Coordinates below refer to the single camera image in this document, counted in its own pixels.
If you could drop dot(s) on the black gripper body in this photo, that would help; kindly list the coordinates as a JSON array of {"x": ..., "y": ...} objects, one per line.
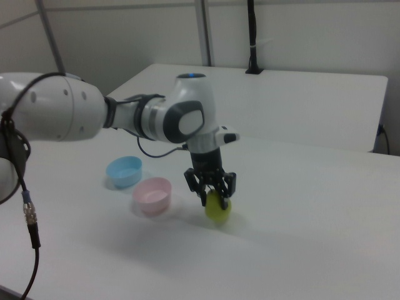
[{"x": 206, "y": 161}]

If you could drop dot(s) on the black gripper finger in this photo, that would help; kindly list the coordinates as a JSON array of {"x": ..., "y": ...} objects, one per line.
[
  {"x": 225, "y": 200},
  {"x": 195, "y": 182}
]

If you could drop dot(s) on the green pear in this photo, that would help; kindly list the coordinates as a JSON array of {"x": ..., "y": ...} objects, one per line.
[{"x": 215, "y": 211}]

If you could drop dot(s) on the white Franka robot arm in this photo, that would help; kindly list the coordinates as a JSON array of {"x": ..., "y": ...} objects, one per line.
[{"x": 62, "y": 109}]

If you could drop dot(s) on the pink plastic bowl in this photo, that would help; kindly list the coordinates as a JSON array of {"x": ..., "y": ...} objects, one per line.
[{"x": 153, "y": 195}]

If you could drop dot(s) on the light blue plastic bowl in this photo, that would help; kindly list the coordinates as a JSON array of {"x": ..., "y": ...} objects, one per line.
[{"x": 123, "y": 172}]

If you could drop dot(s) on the grey partition post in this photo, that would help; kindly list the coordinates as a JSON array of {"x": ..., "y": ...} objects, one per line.
[
  {"x": 204, "y": 31},
  {"x": 51, "y": 34}
]

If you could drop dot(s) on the black clamp camera pole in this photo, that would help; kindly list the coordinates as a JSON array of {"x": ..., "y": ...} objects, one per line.
[{"x": 252, "y": 37}]

